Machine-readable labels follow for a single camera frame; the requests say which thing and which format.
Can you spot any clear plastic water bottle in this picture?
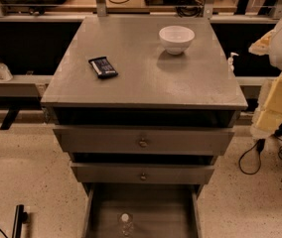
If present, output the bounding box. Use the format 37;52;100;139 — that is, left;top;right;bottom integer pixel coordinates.
118;212;134;237

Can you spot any grey drawer cabinet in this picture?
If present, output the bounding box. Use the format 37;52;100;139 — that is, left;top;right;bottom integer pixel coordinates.
40;15;249;196

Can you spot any white ceramic bowl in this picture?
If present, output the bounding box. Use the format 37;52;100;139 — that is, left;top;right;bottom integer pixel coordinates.
159;26;195;55

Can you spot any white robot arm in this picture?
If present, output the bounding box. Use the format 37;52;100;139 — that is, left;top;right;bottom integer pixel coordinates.
248;18;282;139

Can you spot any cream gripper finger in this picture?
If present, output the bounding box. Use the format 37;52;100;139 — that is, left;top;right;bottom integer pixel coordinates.
248;30;275;56
250;72;282;139

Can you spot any black floor power cable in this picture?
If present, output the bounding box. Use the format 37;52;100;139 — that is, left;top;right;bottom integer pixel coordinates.
238;129;282;176

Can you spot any top grey drawer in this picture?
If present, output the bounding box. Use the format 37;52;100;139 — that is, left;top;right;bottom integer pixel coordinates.
54;126;234;156

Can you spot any black stand foot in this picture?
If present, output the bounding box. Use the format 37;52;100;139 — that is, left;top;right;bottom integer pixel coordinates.
11;204;29;238

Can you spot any middle grey drawer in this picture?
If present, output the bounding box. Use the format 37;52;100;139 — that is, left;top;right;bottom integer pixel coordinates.
70;163;214;184

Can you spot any black cable bundle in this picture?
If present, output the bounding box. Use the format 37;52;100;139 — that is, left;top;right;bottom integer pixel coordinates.
175;0;205;18

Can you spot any bottom open grey drawer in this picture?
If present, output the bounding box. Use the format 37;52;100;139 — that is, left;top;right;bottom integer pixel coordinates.
82;183;203;238

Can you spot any clear sanitizer bottle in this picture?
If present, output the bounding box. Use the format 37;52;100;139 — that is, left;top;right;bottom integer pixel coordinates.
0;62;13;81

